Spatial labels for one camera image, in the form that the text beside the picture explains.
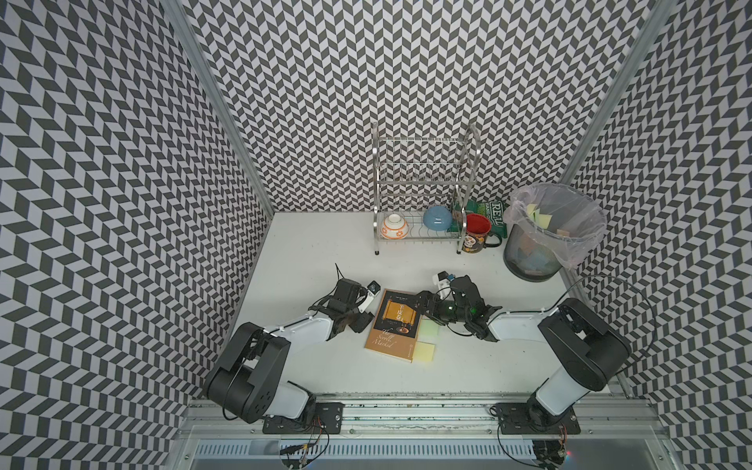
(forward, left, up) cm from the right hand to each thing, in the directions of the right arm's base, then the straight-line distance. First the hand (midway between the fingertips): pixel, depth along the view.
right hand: (412, 311), depth 87 cm
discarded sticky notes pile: (+28, -44, +10) cm, 53 cm away
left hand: (+3, +17, -4) cm, 18 cm away
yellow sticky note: (-11, -3, -4) cm, 12 cm away
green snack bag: (+44, -35, -1) cm, 56 cm away
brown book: (-3, +5, -4) cm, 7 cm away
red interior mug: (+26, -24, +4) cm, 35 cm away
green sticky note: (-5, -5, -4) cm, 8 cm away
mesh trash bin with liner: (+28, -49, +7) cm, 57 cm away
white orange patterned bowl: (+30, +5, +5) cm, 30 cm away
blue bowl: (+37, -11, +2) cm, 38 cm away
